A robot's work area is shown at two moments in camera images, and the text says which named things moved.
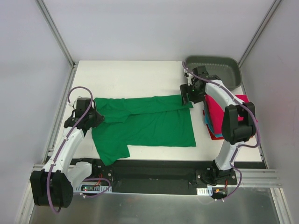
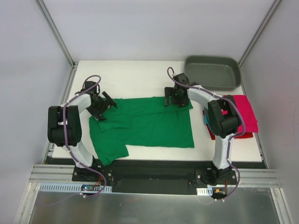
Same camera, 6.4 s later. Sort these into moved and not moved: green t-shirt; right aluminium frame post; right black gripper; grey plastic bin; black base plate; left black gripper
Moved: right black gripper; left black gripper
Not moved: green t-shirt; black base plate; right aluminium frame post; grey plastic bin
